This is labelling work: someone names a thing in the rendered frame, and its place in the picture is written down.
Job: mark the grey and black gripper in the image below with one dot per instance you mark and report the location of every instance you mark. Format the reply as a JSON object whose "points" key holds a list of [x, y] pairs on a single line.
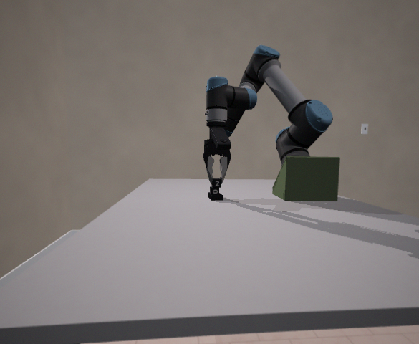
{"points": [[210, 149]]}

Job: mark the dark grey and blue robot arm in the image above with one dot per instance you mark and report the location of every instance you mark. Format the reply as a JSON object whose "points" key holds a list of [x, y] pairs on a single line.
{"points": [[309, 118]]}

